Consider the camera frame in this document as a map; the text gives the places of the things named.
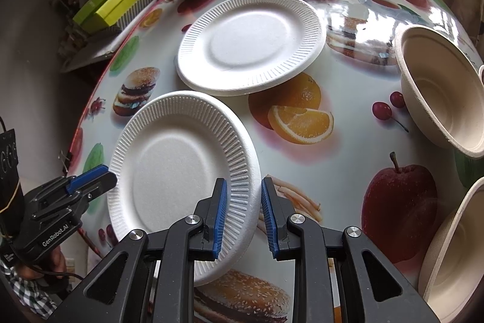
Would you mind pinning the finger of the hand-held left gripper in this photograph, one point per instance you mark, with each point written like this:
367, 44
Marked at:
92, 177

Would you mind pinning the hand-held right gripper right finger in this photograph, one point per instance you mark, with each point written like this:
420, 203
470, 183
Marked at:
269, 217

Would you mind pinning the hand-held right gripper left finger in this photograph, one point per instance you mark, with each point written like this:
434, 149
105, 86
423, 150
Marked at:
221, 217

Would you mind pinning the white paper plate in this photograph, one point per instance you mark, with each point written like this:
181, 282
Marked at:
249, 39
166, 175

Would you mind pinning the beige paper bowl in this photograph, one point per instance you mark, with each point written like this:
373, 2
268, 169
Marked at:
461, 262
438, 88

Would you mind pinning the person's left forearm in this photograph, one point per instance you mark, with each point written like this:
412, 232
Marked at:
22, 292

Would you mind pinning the person's left hand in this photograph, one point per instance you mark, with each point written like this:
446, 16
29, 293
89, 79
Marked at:
56, 262

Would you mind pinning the grey cardboard tray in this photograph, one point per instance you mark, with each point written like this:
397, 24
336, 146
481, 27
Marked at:
94, 50

